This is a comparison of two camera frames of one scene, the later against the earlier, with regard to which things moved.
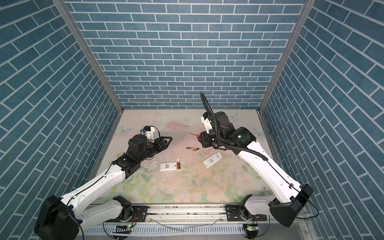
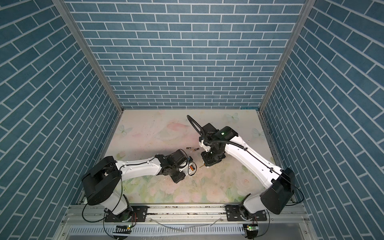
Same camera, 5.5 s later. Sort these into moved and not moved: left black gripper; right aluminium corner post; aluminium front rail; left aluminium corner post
Moved: left black gripper
Not moved: aluminium front rail; right aluminium corner post; left aluminium corner post
